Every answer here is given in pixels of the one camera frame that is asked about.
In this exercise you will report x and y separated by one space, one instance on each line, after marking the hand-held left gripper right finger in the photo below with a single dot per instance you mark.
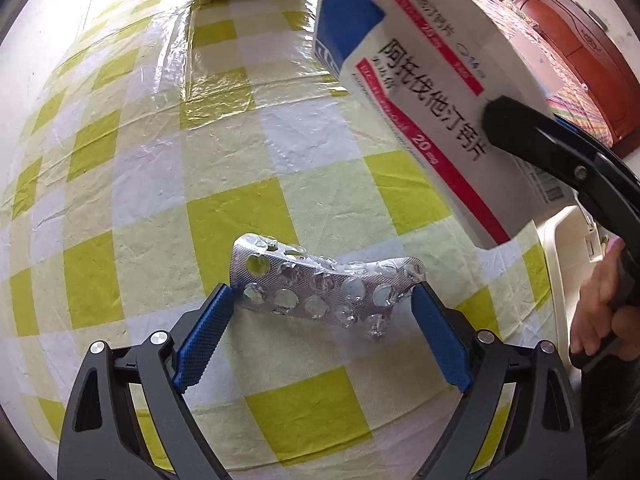
440 330

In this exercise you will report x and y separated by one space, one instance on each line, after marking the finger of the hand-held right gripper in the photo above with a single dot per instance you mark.
550 150
564 125

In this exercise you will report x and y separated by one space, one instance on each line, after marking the person's right hand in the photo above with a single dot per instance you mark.
592 300

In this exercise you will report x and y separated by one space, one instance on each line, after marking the silver blister pack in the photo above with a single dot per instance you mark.
310 285

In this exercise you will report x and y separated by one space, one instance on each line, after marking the cream plastic bin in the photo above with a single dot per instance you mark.
560 260

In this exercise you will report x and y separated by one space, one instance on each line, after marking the white medicine box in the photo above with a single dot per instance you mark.
425 110

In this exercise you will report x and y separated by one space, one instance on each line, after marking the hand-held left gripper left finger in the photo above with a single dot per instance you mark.
205 330

